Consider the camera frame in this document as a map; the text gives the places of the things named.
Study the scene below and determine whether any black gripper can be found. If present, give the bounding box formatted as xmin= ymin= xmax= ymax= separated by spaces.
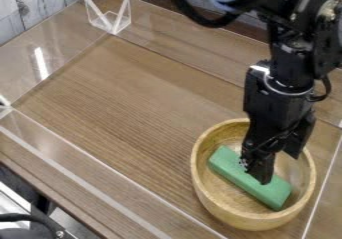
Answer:
xmin=241 ymin=61 xmax=317 ymax=185

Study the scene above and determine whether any green rectangular block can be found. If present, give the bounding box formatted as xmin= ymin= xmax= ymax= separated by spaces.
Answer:
xmin=208 ymin=146 xmax=293 ymax=211

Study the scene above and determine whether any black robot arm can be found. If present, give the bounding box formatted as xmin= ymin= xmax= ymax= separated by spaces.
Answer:
xmin=225 ymin=0 xmax=342 ymax=185

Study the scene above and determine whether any round wooden bowl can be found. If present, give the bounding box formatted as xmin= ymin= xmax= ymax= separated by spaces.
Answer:
xmin=190 ymin=118 xmax=317 ymax=231

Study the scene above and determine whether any clear acrylic corner bracket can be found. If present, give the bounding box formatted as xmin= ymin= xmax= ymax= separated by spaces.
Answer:
xmin=85 ymin=0 xmax=131 ymax=35

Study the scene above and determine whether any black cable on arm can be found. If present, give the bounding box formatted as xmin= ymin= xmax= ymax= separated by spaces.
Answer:
xmin=155 ymin=0 xmax=269 ymax=29

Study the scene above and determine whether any black metal bracket with screw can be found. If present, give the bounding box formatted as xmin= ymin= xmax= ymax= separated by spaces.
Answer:
xmin=30 ymin=205 xmax=75 ymax=239

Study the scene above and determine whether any black cable bottom left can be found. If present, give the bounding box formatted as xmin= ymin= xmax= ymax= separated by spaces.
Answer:
xmin=0 ymin=212 xmax=59 ymax=234

